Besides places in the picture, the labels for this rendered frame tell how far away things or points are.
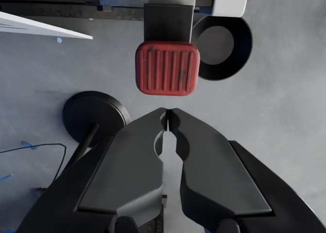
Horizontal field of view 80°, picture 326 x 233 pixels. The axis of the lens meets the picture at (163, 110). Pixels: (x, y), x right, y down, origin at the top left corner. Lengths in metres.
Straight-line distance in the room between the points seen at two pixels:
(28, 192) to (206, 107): 1.39
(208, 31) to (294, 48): 0.43
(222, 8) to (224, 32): 0.66
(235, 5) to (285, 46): 0.80
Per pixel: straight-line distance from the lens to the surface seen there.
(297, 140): 1.45
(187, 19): 0.27
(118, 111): 1.09
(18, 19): 0.58
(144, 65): 0.22
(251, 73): 1.11
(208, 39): 1.00
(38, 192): 1.72
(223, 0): 0.35
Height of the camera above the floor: 0.97
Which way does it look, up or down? 62 degrees down
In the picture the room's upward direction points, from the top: 180 degrees counter-clockwise
